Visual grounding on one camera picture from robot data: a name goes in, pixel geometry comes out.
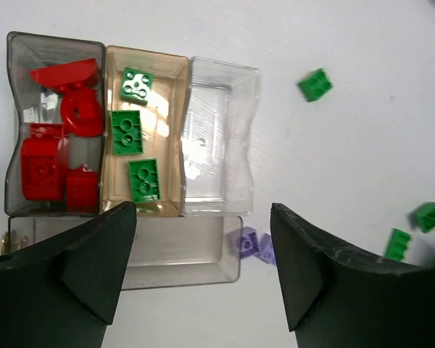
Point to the red arched lego brick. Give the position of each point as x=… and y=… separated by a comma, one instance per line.
x=44, y=159

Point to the purple lego brick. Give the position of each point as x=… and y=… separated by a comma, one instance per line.
x=266, y=253
x=244, y=242

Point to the tan plastic container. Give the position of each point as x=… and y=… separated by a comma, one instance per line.
x=162, y=122

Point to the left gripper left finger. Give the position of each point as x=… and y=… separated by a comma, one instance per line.
x=64, y=290

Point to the long clear plastic container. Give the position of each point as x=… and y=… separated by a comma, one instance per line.
x=131, y=253

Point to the red round lego piece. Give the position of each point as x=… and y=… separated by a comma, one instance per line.
x=82, y=113

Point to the small red lego brick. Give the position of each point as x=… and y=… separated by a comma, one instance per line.
x=82, y=189

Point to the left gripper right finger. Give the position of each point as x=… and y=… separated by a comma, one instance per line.
x=336, y=294

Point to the red long lego brick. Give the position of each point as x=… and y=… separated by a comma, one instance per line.
x=68, y=76

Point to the smoky grey plastic container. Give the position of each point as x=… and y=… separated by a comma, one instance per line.
x=37, y=104

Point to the green curved lego brick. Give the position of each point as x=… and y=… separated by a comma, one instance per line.
x=126, y=132

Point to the green long lego brick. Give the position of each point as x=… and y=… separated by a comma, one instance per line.
x=398, y=244

